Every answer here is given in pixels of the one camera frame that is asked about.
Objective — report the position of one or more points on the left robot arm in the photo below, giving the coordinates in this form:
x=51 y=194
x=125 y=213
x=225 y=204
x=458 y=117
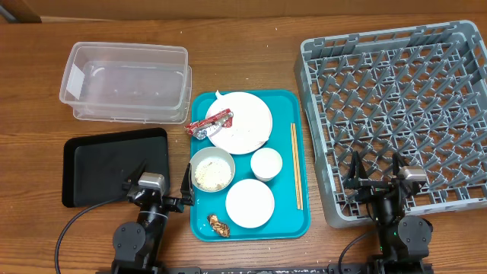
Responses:
x=137 y=243

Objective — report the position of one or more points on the grey dishwasher rack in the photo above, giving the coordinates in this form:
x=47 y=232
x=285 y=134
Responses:
x=418 y=91

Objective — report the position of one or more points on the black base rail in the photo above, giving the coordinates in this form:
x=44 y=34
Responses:
x=333 y=268

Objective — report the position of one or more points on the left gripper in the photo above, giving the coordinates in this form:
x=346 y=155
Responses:
x=187 y=195

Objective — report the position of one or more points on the large white plate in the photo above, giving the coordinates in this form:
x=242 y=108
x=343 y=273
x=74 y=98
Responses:
x=251 y=126

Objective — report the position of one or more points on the brown food scrap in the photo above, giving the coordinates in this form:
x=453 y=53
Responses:
x=217 y=226

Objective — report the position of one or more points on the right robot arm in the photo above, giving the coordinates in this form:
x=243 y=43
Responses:
x=403 y=238

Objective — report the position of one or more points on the grey bowl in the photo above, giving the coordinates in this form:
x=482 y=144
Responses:
x=211 y=152

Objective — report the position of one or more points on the red foil snack wrapper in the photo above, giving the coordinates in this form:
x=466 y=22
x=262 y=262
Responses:
x=207 y=127

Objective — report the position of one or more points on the clear plastic waste bin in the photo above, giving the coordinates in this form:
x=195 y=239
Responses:
x=127 y=83

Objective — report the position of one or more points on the teal plastic serving tray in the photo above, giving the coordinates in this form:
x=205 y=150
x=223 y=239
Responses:
x=287 y=221

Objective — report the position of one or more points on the small white bowl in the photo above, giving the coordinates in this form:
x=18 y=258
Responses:
x=250 y=203

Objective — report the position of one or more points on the wooden chopstick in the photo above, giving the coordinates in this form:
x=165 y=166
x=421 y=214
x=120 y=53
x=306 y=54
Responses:
x=294 y=167
x=297 y=167

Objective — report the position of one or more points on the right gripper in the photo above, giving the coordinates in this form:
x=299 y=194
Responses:
x=356 y=177

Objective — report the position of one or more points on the white cup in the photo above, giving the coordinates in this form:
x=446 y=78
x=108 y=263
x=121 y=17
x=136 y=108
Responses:
x=266 y=163

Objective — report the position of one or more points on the black plastic tray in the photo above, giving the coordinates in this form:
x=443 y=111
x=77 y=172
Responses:
x=97 y=167

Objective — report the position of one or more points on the cooked rice pile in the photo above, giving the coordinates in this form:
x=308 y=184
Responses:
x=213 y=174

